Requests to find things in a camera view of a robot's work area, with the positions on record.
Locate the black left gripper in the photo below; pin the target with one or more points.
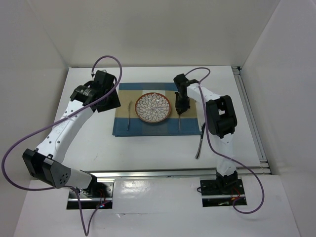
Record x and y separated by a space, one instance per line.
114 102

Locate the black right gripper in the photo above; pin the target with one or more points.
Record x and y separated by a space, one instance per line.
178 106

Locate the silver fork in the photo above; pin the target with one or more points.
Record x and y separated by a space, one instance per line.
129 113

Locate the blue beige checked placemat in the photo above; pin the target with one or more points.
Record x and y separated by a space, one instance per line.
131 91

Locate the silver table knife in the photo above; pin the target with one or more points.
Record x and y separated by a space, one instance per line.
197 156

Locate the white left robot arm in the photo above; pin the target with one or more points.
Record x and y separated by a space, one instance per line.
45 162

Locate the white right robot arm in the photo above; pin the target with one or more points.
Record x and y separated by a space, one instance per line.
220 121

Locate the right side aluminium rail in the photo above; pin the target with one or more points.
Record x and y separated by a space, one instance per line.
249 115

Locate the aluminium rail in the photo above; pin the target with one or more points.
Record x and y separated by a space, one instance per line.
249 115
148 172

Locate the front aluminium rail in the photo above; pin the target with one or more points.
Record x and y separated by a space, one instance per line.
148 172

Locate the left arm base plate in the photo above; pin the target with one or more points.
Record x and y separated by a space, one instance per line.
103 197

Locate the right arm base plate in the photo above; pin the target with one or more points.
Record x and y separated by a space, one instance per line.
212 196

